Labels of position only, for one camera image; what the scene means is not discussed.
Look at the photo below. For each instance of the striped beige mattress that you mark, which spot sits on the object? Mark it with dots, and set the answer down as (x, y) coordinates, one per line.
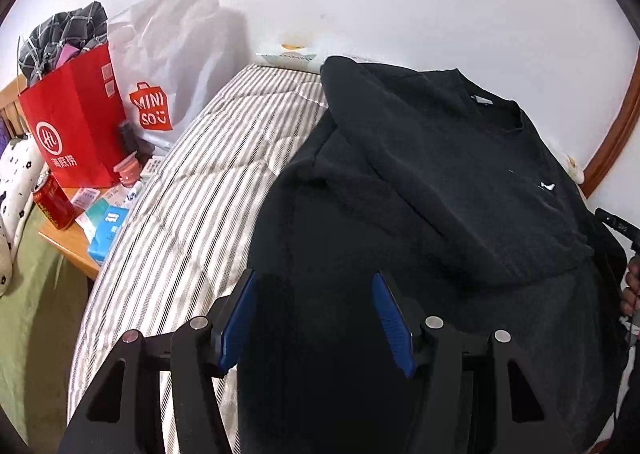
(185, 241)

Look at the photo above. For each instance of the green bed sheet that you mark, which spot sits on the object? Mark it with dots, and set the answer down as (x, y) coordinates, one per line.
(40, 317)

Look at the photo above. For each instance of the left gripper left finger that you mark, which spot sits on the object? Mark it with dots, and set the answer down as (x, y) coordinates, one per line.
(120, 411)

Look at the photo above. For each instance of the person's right hand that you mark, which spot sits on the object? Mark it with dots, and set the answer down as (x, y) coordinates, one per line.
(629, 296)

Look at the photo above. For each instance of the red soda can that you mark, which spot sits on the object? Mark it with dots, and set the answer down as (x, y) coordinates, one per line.
(53, 202)

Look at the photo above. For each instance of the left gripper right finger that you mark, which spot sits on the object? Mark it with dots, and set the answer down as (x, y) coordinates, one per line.
(476, 394)

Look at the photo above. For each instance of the red paper shopping bag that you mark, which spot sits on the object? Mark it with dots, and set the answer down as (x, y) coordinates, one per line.
(74, 113)

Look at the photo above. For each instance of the white spotted pillow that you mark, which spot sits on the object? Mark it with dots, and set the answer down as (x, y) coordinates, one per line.
(21, 166)

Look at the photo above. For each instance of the blue white tissue pack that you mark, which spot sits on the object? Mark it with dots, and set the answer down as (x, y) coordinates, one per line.
(106, 231)

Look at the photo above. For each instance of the pink small bottle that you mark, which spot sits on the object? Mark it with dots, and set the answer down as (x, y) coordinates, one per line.
(129, 170)

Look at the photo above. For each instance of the dark grey bottle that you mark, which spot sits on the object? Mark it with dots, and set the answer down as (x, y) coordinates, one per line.
(133, 144)

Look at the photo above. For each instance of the white Miniso paper bag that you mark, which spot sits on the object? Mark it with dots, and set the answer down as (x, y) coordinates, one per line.
(170, 58)

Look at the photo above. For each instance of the brown wooden bed frame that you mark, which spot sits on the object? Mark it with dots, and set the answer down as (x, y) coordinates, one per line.
(617, 136)

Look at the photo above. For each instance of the plaid grey cloth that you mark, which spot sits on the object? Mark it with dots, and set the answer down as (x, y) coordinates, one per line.
(82, 29)

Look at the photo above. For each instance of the white paper packets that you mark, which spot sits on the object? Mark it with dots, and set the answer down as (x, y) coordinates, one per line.
(92, 204)

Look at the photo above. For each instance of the black long-sleeve sweatshirt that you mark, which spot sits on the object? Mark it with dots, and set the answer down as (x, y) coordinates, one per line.
(450, 190)

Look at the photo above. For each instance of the wooden bedside table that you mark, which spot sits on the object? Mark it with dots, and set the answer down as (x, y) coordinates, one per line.
(72, 242)

